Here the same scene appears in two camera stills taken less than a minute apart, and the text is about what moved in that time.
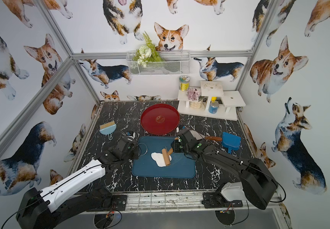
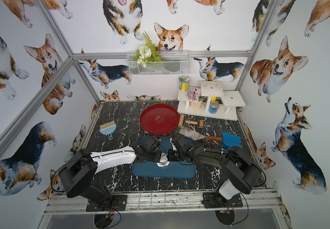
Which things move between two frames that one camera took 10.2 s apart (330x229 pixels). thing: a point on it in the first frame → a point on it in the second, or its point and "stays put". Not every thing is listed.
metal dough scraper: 195,135 stays put
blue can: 213,107 stays put
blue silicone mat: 181,166 stays put
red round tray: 160,119 stays put
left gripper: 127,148 → 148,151
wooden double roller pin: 166,154 → 181,121
